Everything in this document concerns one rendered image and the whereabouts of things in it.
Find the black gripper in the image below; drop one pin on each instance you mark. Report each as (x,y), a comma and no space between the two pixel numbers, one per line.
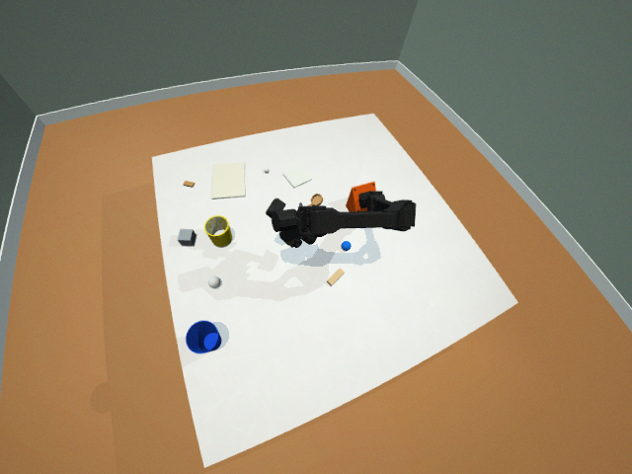
(277,204)

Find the yellow open cylinder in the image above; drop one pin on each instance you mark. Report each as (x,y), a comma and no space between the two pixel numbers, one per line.
(218,230)

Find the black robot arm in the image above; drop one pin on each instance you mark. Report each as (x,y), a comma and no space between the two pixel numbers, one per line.
(291,224)

